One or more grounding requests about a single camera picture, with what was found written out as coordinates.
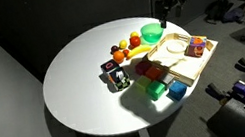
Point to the yellow toy lemon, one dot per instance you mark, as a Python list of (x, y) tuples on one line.
[(123, 44)]

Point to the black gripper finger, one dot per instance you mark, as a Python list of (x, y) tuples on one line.
[(162, 20), (178, 9)]

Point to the black case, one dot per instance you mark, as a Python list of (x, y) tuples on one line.
[(237, 122)]

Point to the small yellow-green cube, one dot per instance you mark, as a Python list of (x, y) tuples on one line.
[(143, 83)]

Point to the small green cube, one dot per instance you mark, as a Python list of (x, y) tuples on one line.
[(156, 89)]

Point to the light wooden tray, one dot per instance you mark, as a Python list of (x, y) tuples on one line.
[(176, 64)]

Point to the big colourful orange block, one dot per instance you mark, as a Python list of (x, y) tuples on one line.
[(196, 47)]

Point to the green plastic bowl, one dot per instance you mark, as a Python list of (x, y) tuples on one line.
[(152, 32)]

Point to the small yellow toy fruit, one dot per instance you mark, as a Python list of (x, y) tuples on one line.
[(134, 34)]

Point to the black block pink print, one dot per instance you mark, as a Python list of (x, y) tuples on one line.
[(109, 66)]

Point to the red toy tomato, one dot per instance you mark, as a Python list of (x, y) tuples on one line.
[(135, 41)]

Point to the dark toy plum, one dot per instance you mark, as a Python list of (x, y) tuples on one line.
[(114, 49)]

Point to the small red toy fruit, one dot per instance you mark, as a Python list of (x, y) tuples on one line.
[(126, 52)]

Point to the toy orange fruit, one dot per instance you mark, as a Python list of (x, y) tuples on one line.
[(118, 56)]

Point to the small blue cube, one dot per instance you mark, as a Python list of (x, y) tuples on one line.
[(177, 90)]

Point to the yellow toy banana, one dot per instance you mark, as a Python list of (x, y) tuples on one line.
[(138, 51)]

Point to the black white checkered block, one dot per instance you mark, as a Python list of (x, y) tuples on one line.
[(120, 79)]

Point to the small grey cube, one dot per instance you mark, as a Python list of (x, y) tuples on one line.
[(167, 78)]

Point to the small magenta cube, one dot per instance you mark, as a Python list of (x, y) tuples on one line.
[(143, 67)]

